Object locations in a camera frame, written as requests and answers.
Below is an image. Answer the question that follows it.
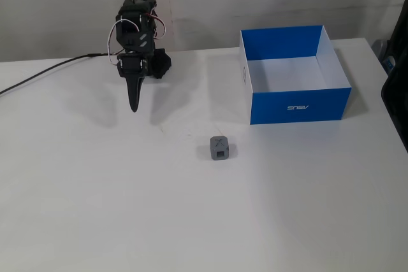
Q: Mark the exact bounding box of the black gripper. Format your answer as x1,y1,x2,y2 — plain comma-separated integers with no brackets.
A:
116,52,150,113

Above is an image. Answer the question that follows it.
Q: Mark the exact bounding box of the gray block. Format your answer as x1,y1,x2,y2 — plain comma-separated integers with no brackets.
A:
209,136,231,161

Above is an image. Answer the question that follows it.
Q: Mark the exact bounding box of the blue and white cardboard box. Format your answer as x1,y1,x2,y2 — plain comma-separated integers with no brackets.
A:
238,24,353,125

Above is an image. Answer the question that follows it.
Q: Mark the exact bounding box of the gray plastic object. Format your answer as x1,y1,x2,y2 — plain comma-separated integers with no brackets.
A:
372,38,397,74

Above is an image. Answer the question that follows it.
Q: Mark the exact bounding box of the white red gripper servo wire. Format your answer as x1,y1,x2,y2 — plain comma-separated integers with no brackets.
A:
108,18,125,64

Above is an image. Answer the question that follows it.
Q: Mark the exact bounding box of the red white arm wire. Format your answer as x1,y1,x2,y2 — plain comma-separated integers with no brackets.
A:
143,0,168,39

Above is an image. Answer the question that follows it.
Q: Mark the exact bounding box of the thick black power cable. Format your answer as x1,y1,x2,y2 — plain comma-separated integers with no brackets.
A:
0,52,109,96

